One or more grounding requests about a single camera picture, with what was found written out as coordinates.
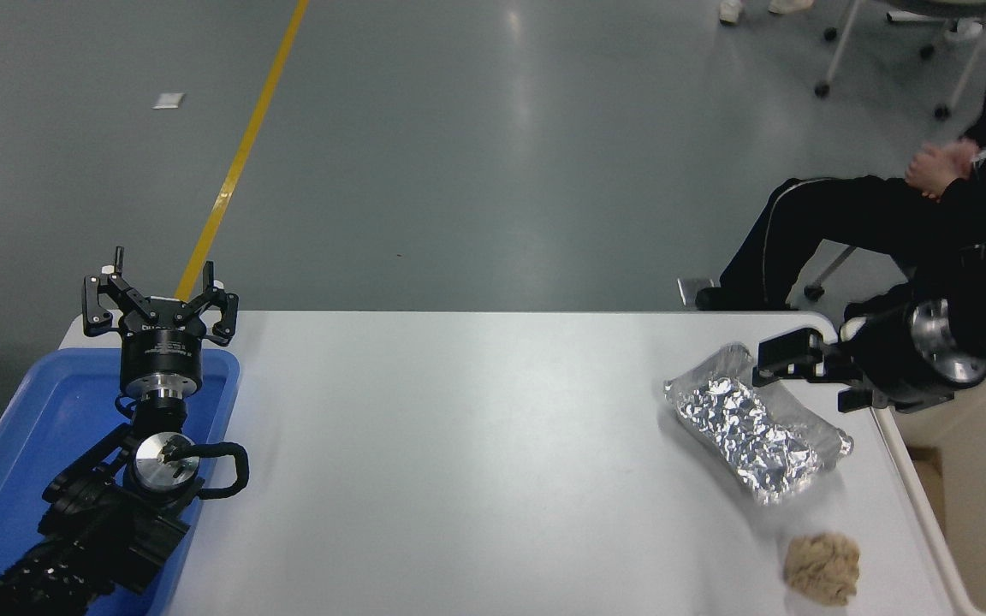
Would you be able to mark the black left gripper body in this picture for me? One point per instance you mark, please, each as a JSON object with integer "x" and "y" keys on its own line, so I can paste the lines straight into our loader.
{"x": 162, "y": 355}

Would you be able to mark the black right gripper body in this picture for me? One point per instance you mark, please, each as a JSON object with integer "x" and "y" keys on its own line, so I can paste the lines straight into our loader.
{"x": 887, "y": 355}

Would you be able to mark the silver foil tray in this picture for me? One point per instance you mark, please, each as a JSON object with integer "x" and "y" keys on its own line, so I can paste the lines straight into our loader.
{"x": 745, "y": 428}

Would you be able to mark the grey metal floor plate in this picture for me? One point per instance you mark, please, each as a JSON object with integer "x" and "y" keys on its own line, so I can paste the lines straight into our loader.
{"x": 697, "y": 289}

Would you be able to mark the person's left hand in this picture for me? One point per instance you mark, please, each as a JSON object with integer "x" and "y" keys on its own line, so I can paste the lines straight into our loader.
{"x": 929, "y": 180}

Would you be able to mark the person's right hand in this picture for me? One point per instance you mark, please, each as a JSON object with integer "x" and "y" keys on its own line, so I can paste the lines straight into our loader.
{"x": 951, "y": 156}

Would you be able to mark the grey chair leg with caster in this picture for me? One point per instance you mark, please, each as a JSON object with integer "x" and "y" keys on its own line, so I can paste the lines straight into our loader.
{"x": 831, "y": 267}

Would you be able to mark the blue plastic tray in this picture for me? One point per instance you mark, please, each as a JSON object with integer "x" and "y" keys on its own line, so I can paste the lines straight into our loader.
{"x": 39, "y": 419}

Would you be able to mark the crumpled tan paper ball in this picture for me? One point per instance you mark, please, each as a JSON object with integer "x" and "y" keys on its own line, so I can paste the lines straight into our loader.
{"x": 822, "y": 568}

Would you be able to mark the white shoe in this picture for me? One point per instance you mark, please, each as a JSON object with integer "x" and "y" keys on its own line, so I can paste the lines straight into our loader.
{"x": 964, "y": 30}

